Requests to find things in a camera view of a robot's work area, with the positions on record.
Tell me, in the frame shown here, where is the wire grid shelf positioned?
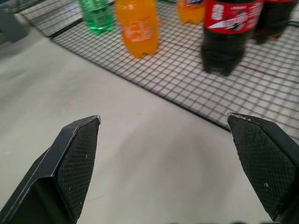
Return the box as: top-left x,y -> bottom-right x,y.
14,0 -> 299,136

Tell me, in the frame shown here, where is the orange soda bottle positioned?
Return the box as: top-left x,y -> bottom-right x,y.
177,0 -> 206,24
114,0 -> 160,59

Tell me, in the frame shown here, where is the cola bottle with red label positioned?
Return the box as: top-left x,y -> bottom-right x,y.
200,0 -> 264,77
253,0 -> 297,45

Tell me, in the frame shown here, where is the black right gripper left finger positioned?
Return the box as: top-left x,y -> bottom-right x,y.
0,115 -> 102,224

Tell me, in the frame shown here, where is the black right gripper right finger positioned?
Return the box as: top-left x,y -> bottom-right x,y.
226,112 -> 299,224

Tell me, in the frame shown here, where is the green soda bottle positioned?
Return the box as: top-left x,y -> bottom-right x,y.
78,0 -> 116,35

